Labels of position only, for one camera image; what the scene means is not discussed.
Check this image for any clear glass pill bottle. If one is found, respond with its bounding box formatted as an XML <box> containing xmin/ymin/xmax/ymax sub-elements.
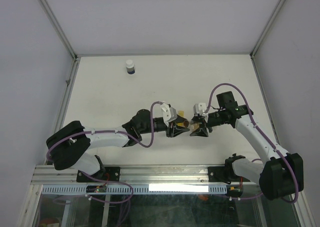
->
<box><xmin>188</xmin><ymin>121</ymin><xmax>202</xmax><ymax>132</ymax></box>

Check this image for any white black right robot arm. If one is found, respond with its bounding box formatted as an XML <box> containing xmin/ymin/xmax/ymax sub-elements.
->
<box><xmin>190</xmin><ymin>91</ymin><xmax>304</xmax><ymax>200</ymax></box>

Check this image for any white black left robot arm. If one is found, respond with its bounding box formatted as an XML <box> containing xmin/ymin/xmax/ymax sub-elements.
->
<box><xmin>46</xmin><ymin>107</ymin><xmax>189</xmax><ymax>182</ymax></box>

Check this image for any white-capped dark pill bottle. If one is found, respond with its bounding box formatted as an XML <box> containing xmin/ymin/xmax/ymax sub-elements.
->
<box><xmin>125</xmin><ymin>59</ymin><xmax>136</xmax><ymax>75</ymax></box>

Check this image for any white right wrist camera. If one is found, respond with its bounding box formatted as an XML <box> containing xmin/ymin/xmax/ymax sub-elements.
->
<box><xmin>193</xmin><ymin>102</ymin><xmax>208</xmax><ymax>117</ymax></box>

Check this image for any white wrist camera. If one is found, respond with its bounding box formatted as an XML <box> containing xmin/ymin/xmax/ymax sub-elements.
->
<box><xmin>193</xmin><ymin>102</ymin><xmax>208</xmax><ymax>117</ymax></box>
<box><xmin>160</xmin><ymin>102</ymin><xmax>178</xmax><ymax>126</ymax></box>

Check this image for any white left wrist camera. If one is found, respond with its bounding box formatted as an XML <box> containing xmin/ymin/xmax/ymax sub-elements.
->
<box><xmin>160</xmin><ymin>102</ymin><xmax>178</xmax><ymax>126</ymax></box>

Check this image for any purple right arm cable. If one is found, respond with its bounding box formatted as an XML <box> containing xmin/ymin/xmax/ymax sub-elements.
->
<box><xmin>204</xmin><ymin>83</ymin><xmax>300</xmax><ymax>204</ymax></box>

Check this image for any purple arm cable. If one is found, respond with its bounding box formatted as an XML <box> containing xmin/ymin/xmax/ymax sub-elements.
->
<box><xmin>37</xmin><ymin>100</ymin><xmax>166</xmax><ymax>227</ymax></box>
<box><xmin>204</xmin><ymin>83</ymin><xmax>300</xmax><ymax>204</ymax></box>

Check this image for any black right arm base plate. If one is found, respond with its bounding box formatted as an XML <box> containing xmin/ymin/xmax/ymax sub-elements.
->
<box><xmin>207</xmin><ymin>166</ymin><xmax>232</xmax><ymax>184</ymax></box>

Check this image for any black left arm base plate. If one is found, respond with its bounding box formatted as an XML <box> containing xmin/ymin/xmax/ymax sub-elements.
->
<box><xmin>76</xmin><ymin>165</ymin><xmax>121</xmax><ymax>183</ymax></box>

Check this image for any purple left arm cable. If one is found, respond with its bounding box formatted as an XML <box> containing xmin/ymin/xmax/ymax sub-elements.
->
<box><xmin>37</xmin><ymin>100</ymin><xmax>166</xmax><ymax>227</ymax></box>

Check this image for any white slotted cable duct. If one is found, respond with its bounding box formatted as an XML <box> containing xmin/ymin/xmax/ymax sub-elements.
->
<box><xmin>42</xmin><ymin>184</ymin><xmax>227</xmax><ymax>195</ymax></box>

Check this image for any aluminium cage frame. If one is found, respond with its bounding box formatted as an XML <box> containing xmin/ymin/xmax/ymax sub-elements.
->
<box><xmin>27</xmin><ymin>0</ymin><xmax>320</xmax><ymax>223</ymax></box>

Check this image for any aluminium mounting rail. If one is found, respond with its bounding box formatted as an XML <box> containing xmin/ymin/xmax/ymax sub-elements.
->
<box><xmin>31</xmin><ymin>163</ymin><xmax>251</xmax><ymax>187</ymax></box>

